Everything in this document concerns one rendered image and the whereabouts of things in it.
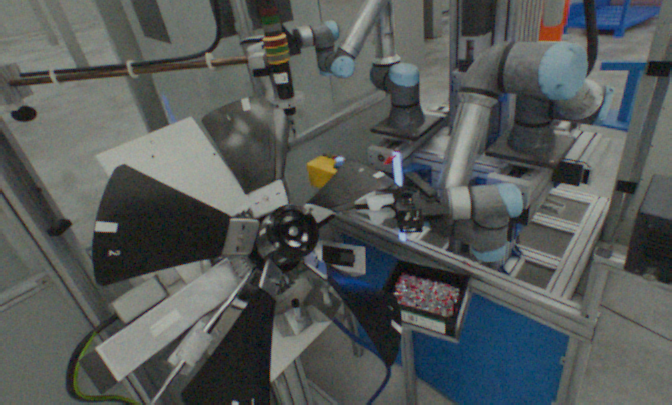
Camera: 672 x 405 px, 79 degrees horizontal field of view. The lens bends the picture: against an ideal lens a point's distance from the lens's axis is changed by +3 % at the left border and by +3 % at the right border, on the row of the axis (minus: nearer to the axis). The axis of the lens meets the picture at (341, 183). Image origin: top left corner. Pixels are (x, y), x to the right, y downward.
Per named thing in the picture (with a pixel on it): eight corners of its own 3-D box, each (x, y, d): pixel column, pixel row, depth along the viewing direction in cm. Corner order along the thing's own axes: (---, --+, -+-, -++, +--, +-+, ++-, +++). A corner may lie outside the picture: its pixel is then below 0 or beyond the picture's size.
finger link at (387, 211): (355, 222, 93) (395, 217, 91) (356, 205, 98) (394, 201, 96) (357, 231, 95) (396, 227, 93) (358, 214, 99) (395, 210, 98)
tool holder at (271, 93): (256, 111, 78) (243, 60, 73) (266, 98, 84) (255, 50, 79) (301, 107, 77) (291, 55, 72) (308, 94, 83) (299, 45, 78)
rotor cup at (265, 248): (267, 289, 90) (289, 279, 79) (229, 235, 90) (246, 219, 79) (312, 252, 98) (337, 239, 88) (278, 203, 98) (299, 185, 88)
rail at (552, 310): (328, 226, 157) (325, 210, 153) (335, 221, 160) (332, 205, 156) (590, 345, 101) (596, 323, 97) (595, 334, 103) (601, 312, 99)
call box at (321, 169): (310, 188, 147) (305, 163, 142) (329, 176, 153) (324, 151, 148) (342, 200, 137) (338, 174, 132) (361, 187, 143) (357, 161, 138)
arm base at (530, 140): (515, 131, 149) (518, 105, 143) (561, 138, 139) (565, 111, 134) (499, 148, 139) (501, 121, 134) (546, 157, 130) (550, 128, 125)
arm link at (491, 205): (522, 226, 89) (526, 194, 85) (470, 229, 91) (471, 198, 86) (512, 206, 96) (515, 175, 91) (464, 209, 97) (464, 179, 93)
